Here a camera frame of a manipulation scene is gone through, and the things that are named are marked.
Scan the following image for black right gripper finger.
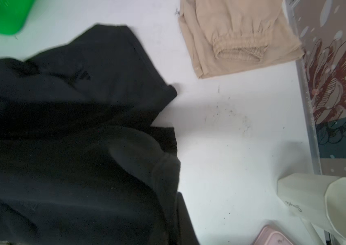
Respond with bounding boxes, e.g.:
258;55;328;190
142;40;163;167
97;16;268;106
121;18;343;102
177;193;200;245

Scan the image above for black shorts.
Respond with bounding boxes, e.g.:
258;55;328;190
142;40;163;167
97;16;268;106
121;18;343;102
0;24;180;245

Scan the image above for beige drawstring shorts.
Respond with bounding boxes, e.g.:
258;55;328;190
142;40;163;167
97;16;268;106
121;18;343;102
179;0;303;79

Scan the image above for pink cloth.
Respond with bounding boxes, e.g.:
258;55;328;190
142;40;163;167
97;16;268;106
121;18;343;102
253;226;293;245

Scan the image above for white mug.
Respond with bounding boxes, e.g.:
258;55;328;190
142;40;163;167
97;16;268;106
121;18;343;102
277;174;346;245

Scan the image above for green plastic perforated basket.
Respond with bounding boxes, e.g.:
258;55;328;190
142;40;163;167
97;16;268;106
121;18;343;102
0;0;35;35

